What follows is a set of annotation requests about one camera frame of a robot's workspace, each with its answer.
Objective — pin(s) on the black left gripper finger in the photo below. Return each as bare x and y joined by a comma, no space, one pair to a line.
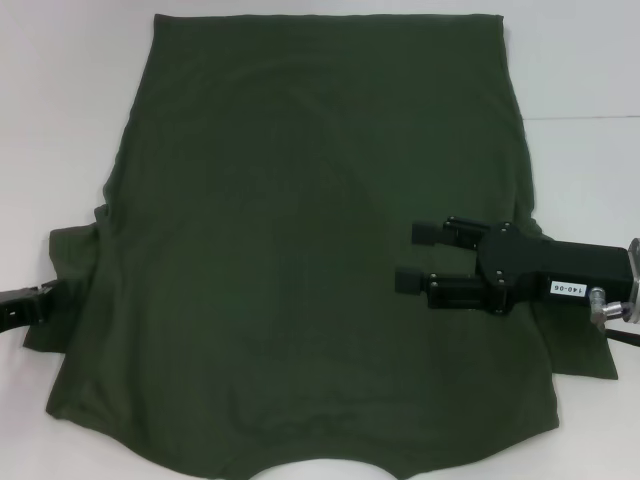
20,310

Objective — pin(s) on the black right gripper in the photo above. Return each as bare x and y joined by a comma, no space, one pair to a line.
550,270

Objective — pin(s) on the dark green shirt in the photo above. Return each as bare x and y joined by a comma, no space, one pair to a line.
320,200

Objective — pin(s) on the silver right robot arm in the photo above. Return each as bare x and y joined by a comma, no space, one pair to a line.
636,280

